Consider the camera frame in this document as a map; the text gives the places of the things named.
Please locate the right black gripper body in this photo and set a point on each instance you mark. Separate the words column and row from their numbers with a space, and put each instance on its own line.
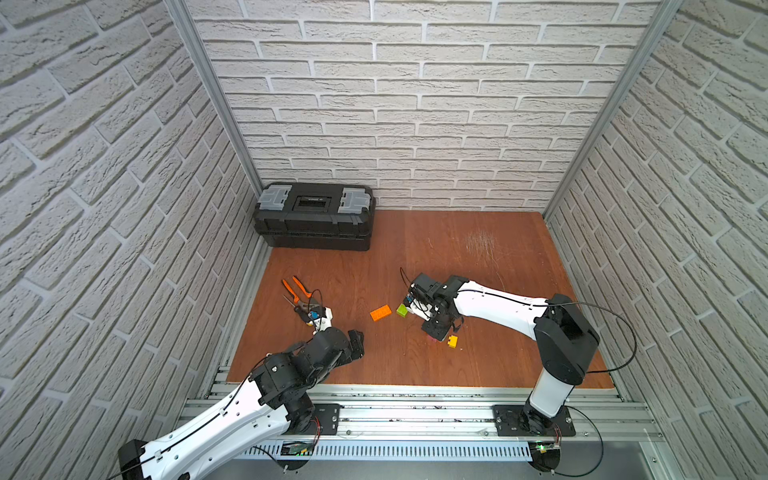
column 435, row 327

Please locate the small green lego brick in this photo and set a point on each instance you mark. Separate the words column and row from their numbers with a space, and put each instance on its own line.
column 402, row 311

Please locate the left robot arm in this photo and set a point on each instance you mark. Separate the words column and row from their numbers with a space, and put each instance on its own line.
column 270, row 401

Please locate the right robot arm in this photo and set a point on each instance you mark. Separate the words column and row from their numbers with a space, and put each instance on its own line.
column 566, row 341

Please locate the orange lego brick left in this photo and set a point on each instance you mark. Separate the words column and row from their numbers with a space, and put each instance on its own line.
column 380, row 313

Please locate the black plastic toolbox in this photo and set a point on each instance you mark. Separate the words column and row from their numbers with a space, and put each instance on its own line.
column 316, row 216

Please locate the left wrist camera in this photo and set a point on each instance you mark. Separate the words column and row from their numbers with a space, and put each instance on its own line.
column 319, row 318

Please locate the orange handled pliers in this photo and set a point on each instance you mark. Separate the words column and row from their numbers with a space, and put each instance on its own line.
column 297, row 294

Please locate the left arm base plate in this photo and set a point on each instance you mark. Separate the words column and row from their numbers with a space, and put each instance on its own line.
column 323, row 419

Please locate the aluminium rail frame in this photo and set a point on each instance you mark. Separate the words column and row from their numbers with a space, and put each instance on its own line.
column 430, row 424

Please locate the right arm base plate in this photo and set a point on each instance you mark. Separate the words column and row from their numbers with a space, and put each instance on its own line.
column 517, row 420

